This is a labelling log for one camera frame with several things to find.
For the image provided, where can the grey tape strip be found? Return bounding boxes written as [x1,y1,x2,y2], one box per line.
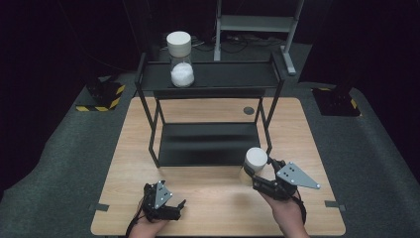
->
[324,199,348,212]
[87,202,110,213]

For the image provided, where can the grey metal stand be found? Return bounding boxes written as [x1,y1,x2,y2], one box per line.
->
[213,0,306,76]

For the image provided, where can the black base with hazard tape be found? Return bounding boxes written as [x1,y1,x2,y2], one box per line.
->
[75,74,127,113]
[311,85,363,118]

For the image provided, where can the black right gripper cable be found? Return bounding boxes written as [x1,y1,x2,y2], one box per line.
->
[292,189,308,226]

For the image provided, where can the person's left hand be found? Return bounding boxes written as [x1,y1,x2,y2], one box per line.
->
[128,197,170,238]

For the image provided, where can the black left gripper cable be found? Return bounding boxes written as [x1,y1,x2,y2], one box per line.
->
[124,207,147,238]

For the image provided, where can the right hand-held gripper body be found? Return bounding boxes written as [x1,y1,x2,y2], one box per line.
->
[254,161,322,201]

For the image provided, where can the black metal two-tier shelf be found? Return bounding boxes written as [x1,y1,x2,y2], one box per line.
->
[134,51,286,169]

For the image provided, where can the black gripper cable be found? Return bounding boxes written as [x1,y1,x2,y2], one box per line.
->
[292,189,308,226]
[124,207,147,238]

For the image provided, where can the black floor cables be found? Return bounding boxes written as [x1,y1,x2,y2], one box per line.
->
[193,34,285,55]

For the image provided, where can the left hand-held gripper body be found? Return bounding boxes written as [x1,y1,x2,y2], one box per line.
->
[141,180,182,223]

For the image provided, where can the jar of yellowish contents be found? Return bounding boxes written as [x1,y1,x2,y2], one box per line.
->
[238,147,269,186]

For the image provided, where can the jar of white powder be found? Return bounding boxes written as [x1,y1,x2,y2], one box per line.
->
[165,30,196,89]

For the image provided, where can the person's right hand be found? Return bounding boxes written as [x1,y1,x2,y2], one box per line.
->
[260,192,307,230]

